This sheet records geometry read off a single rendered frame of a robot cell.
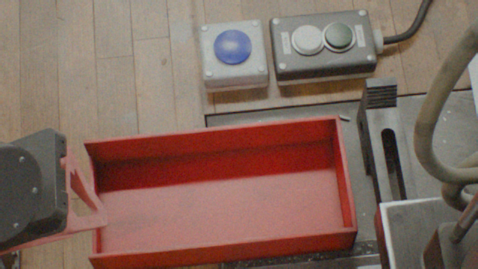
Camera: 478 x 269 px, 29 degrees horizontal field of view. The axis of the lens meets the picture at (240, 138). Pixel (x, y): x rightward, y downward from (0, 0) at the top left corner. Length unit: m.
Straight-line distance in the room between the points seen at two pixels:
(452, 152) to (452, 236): 0.45
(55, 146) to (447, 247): 0.27
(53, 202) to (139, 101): 0.37
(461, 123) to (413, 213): 0.32
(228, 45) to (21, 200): 0.46
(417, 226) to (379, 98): 0.24
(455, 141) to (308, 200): 0.17
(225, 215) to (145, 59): 0.20
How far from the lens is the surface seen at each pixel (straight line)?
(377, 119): 0.88
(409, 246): 0.67
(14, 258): 0.92
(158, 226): 0.91
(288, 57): 0.96
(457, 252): 0.53
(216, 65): 0.95
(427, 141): 0.47
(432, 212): 0.68
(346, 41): 0.96
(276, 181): 0.92
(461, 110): 0.98
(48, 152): 0.63
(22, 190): 0.53
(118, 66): 0.99
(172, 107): 0.97
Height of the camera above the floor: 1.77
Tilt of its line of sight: 67 degrees down
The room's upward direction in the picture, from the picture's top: 2 degrees counter-clockwise
